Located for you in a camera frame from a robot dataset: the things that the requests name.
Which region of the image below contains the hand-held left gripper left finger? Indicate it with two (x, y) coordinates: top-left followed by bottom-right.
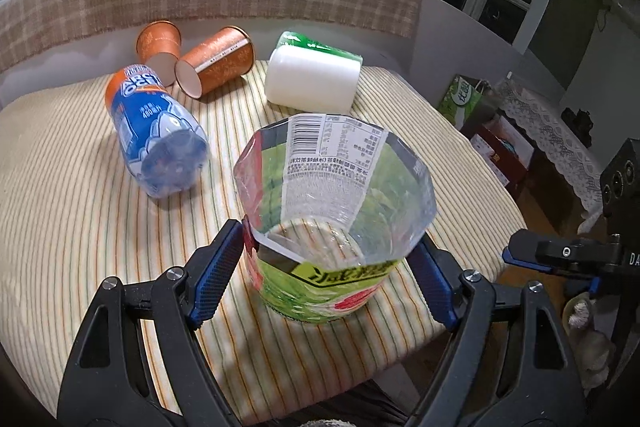
(57, 219), (246, 427)

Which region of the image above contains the green paper bag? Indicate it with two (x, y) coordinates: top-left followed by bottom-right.
(438, 74), (494, 128)

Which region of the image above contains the copper paper cup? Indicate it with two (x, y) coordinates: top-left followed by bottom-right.
(173, 25), (257, 99)
(136, 21), (182, 88)

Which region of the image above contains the blue label cut bottle cup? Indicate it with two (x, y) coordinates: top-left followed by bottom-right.
(103, 62), (210, 199)

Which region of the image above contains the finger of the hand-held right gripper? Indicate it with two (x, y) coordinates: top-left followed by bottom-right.
(502, 229), (626, 279)

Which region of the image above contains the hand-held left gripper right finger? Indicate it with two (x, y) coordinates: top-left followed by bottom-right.
(405, 237), (587, 427)

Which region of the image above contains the white plastic cup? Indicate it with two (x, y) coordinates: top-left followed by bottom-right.
(264, 44), (362, 113)

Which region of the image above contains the green label cut bottle cup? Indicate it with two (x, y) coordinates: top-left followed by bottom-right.
(234, 112), (437, 324)

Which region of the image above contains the beige plush toy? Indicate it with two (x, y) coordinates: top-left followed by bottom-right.
(562, 294), (619, 391)

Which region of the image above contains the white lace cloth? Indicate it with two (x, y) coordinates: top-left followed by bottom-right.
(499, 91), (607, 214)

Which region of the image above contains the red cardboard box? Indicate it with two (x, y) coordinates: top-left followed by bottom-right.
(469, 116), (536, 188)

